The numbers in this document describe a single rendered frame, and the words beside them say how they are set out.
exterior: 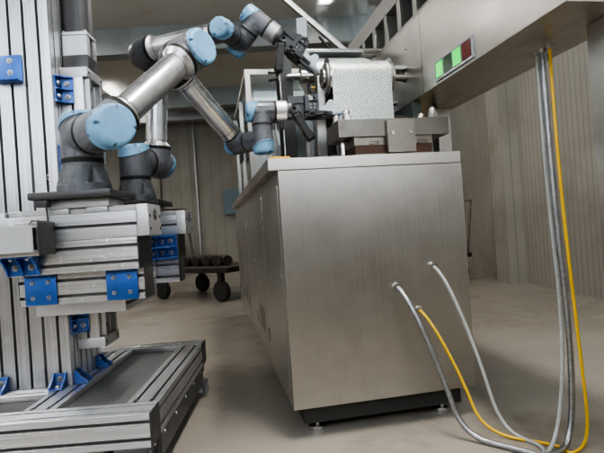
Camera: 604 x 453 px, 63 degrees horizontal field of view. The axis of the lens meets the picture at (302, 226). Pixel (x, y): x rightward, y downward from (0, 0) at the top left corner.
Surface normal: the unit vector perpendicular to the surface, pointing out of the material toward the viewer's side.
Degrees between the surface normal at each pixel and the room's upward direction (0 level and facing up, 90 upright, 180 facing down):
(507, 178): 90
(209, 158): 90
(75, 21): 90
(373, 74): 90
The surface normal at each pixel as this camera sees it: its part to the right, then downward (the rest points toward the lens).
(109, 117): 0.69, 0.04
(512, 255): 0.03, 0.00
